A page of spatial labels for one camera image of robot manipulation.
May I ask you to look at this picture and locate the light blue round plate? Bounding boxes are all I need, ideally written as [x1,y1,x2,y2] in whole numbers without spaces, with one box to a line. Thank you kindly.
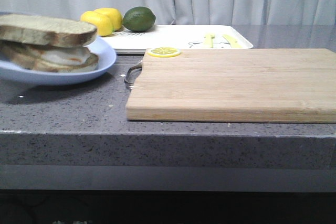
[1,35,117,86]

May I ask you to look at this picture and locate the fried egg toy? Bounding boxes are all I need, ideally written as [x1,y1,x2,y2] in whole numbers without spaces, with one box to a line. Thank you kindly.
[36,47,97,66]

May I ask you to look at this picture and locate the bread slice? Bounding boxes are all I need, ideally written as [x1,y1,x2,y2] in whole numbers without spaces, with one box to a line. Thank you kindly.
[1,41,99,73]
[1,13,97,48]

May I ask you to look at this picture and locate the white rectangular tray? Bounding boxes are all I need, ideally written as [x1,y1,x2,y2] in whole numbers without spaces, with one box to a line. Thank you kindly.
[103,25,253,55]

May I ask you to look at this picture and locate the yellow lemon slice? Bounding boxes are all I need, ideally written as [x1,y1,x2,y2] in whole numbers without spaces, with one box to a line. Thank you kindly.
[147,47,181,58]

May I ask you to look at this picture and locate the yellow plastic fork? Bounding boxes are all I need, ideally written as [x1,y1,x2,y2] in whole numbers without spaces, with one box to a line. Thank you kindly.
[203,33,215,48]

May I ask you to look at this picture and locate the green lime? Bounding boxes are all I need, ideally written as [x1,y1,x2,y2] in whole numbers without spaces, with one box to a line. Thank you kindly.
[122,6,156,32]

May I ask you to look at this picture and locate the yellow plastic knife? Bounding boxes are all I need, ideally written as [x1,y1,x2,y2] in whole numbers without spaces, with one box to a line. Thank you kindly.
[222,34,242,48]

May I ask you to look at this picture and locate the wooden cutting board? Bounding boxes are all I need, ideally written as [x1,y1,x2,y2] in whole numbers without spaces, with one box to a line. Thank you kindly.
[126,48,335,123]

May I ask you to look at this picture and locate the rear yellow lemon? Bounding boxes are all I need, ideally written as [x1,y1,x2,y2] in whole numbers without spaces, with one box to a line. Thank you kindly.
[94,8,123,31]

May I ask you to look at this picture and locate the front yellow lemon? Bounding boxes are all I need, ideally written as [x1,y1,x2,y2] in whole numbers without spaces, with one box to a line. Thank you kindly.
[80,11,114,37]

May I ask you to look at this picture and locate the metal cutting board handle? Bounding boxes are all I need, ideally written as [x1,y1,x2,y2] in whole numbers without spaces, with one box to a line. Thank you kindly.
[123,60,143,89]

